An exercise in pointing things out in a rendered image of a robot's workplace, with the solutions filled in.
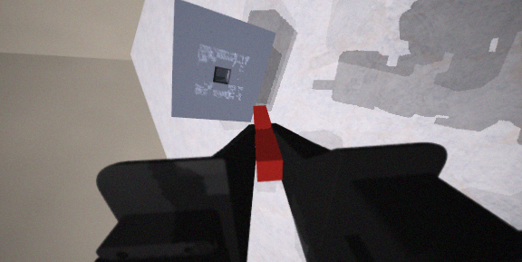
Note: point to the red rectangular block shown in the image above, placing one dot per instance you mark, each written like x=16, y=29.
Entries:
x=269, y=161

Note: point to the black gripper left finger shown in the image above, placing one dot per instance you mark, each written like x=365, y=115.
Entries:
x=225, y=184

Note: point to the blue-grey sloped panel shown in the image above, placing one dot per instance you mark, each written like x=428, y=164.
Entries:
x=218, y=64

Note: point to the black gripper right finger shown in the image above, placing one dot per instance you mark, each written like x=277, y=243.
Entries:
x=316, y=179

